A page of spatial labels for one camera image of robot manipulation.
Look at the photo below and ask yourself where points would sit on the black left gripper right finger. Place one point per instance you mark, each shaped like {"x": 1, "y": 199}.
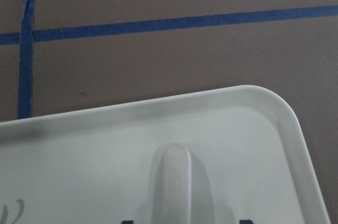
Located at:
{"x": 247, "y": 221}

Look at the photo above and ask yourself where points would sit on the white plastic tray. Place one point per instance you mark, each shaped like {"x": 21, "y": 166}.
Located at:
{"x": 105, "y": 165}

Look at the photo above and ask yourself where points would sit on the white plastic spoon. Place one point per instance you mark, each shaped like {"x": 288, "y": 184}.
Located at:
{"x": 177, "y": 185}

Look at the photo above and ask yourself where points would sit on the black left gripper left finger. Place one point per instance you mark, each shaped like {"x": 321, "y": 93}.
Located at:
{"x": 127, "y": 222}

